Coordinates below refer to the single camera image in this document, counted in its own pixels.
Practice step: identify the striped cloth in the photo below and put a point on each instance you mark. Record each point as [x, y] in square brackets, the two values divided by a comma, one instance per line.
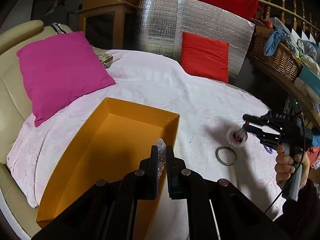
[58, 28]

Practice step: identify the beige patterned cloth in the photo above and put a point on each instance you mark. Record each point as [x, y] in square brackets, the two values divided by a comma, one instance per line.
[105, 58]

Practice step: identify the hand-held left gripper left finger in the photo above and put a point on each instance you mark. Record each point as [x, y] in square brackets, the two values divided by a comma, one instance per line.
[154, 160]

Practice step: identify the red pillow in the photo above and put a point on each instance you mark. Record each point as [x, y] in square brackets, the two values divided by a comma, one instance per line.
[205, 55]

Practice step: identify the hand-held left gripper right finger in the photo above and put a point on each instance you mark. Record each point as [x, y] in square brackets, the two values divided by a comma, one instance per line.
[171, 160]

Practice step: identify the person's right hand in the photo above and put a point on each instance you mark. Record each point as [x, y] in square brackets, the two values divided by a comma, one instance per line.
[282, 166]

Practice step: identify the wicker basket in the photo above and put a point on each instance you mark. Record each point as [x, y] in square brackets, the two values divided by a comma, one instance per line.
[280, 57]

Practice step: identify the silver foil insulation sheet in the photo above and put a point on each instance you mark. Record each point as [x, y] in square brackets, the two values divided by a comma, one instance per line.
[155, 25]

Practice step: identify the orange cardboard box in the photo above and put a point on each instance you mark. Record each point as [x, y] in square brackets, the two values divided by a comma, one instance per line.
[100, 142]

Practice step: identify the pink pillow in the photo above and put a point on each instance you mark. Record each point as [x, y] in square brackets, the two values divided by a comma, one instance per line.
[62, 72]

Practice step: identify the wooden cabinet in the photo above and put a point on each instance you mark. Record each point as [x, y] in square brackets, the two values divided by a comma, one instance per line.
[105, 7]

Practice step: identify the red cloth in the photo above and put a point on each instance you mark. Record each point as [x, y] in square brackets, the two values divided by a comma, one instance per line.
[220, 0]

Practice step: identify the blue cloth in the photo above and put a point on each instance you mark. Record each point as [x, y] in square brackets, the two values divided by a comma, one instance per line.
[273, 38]

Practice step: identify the teal box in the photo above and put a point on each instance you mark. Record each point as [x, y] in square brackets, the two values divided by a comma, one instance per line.
[310, 80]

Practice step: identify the pale pink blanket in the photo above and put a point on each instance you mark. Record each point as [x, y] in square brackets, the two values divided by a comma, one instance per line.
[162, 87]

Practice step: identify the beige leather sofa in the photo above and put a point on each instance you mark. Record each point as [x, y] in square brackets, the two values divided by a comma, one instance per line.
[10, 92]

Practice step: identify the person's right forearm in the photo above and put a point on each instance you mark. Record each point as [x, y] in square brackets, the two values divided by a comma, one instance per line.
[305, 210]

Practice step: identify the metal bangle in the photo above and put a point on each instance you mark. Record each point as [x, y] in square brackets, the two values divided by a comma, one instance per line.
[226, 164]

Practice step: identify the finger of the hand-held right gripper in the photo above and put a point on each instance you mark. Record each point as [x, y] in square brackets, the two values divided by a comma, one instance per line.
[270, 138]
[270, 121]

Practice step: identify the curved wooden table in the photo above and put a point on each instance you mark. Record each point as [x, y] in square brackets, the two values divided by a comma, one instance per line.
[275, 77]

